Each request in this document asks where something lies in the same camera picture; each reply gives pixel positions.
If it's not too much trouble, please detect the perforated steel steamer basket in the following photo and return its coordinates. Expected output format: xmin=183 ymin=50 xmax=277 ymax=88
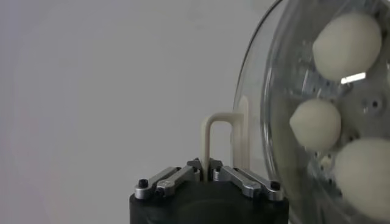
xmin=261 ymin=0 xmax=390 ymax=224

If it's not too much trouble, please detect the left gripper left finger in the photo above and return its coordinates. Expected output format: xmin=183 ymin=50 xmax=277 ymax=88
xmin=133 ymin=158 xmax=204 ymax=200

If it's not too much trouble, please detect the glass lid cream handle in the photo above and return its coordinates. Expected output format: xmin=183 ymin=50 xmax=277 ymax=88
xmin=200 ymin=0 xmax=390 ymax=224

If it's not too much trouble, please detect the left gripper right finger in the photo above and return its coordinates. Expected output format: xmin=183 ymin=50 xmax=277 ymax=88
xmin=208 ymin=158 xmax=284 ymax=201

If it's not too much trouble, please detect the white steamed baozi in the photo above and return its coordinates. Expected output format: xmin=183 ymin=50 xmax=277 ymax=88
xmin=312 ymin=12 xmax=383 ymax=82
xmin=289 ymin=98 xmax=342 ymax=152
xmin=333 ymin=137 xmax=390 ymax=222

